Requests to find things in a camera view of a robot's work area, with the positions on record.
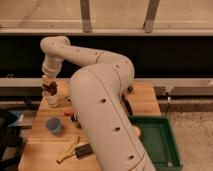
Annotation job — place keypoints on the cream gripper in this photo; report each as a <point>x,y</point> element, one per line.
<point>47,80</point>

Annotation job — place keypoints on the dark red grape bunch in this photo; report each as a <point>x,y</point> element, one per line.
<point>52,88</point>

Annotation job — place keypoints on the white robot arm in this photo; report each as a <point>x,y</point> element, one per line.
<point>95,91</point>

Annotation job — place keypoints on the white paper cup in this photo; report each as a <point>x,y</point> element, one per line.
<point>51,99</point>

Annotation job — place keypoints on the small blue cup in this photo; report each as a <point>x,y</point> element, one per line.
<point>53,125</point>

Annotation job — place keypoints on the small red object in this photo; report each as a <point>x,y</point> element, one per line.
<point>68,113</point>

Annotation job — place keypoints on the yellow banana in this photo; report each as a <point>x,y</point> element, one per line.
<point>69,148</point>

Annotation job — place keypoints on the black chair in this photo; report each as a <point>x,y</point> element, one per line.
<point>9,137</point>

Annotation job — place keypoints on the black rectangular eraser block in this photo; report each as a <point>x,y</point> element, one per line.
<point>83,150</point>

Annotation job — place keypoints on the small black round object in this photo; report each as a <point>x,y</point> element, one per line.
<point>130,89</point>

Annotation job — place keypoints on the orange fruit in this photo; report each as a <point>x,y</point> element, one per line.
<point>137,130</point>

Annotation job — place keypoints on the green plastic tray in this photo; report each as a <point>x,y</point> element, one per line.
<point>159,142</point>

